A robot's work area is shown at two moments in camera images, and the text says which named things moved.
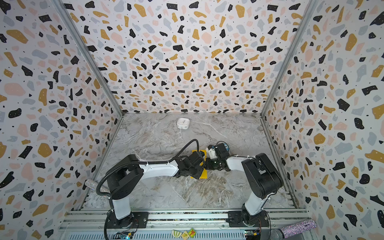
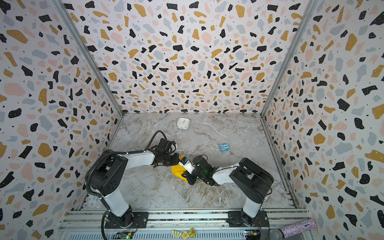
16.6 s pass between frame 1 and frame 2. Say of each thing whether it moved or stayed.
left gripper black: moved
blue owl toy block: stayed
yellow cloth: moved
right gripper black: moved
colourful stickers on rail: stayed
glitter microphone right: stayed
